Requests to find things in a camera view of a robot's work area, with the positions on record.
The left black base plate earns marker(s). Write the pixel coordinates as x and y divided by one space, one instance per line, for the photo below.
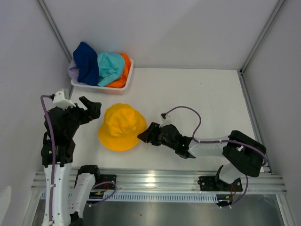
105 178

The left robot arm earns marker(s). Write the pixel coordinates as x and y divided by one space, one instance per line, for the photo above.
57 157

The aluminium mounting rail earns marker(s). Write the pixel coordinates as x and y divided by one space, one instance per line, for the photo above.
184 181

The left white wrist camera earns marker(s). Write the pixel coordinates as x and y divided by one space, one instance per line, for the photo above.
62 100

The teal bucket hat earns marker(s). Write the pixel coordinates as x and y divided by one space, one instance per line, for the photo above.
111 67

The aluminium frame post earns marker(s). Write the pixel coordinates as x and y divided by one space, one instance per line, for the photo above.
53 27
280 4

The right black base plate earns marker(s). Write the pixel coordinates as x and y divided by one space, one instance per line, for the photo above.
210 184

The yellow bucket hat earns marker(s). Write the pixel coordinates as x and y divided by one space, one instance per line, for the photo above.
120 128

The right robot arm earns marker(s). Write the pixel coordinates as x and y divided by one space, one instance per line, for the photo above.
245 155

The lavender bucket hat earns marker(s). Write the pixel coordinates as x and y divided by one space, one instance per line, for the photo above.
73 71

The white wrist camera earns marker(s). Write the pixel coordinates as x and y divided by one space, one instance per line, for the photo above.
165 120
62 100

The right aluminium table rail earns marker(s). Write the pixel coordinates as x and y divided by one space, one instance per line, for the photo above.
250 108

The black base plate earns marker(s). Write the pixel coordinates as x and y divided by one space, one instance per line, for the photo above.
210 184
105 178

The white plastic bin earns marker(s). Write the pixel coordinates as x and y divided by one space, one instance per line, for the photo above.
106 90

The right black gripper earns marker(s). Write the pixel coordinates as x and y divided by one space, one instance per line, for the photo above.
148 135

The left aluminium frame post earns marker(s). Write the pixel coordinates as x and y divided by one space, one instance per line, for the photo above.
53 27

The orange bucket hat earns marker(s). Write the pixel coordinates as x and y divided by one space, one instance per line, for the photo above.
120 82

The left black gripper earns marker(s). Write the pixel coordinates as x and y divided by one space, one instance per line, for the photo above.
93 109

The white slotted cable duct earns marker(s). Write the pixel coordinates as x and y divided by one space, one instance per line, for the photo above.
160 197

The dark blue bucket hat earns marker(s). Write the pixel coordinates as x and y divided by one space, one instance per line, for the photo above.
86 60

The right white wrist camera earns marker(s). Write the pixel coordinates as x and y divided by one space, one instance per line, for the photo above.
165 120

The right aluminium frame post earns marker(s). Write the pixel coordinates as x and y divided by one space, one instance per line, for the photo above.
280 4

